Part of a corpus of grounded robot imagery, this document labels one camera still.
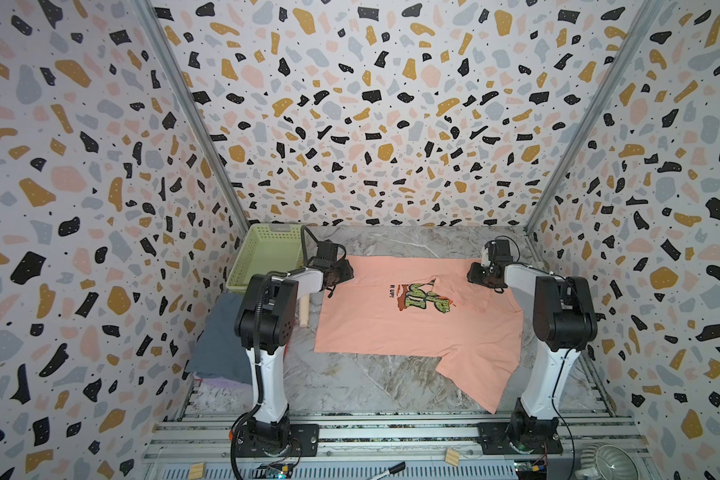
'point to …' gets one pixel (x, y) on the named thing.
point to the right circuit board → (525, 470)
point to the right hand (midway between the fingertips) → (470, 267)
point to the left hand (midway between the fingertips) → (350, 265)
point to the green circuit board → (272, 471)
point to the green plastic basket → (267, 249)
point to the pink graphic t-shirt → (425, 307)
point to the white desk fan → (606, 462)
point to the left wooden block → (197, 471)
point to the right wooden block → (452, 457)
